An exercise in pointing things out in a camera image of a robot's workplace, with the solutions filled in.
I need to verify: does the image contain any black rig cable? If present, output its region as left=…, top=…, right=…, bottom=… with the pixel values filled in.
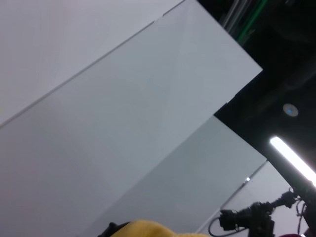
left=208, top=216, right=239, bottom=237

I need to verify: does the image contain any green ceiling pipe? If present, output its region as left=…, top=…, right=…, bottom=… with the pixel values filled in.
left=236, top=0, right=263, bottom=46

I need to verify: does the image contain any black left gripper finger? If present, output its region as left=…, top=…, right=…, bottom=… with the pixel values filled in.
left=98, top=221, right=131, bottom=237

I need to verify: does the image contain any black camera rig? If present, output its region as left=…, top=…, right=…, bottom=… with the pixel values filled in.
left=219, top=184, right=316, bottom=237

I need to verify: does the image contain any grey ceiling conduit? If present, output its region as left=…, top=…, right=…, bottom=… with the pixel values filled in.
left=222, top=0, right=247, bottom=29

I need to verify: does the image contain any round ceiling sensor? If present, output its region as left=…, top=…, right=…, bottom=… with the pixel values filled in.
left=282, top=103, right=299, bottom=117

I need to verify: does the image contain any yellow and grey towel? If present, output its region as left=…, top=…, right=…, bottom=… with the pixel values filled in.
left=116, top=219, right=210, bottom=237

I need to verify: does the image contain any white ceiling light bar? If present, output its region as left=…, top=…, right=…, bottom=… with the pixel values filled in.
left=269, top=137, right=316, bottom=185

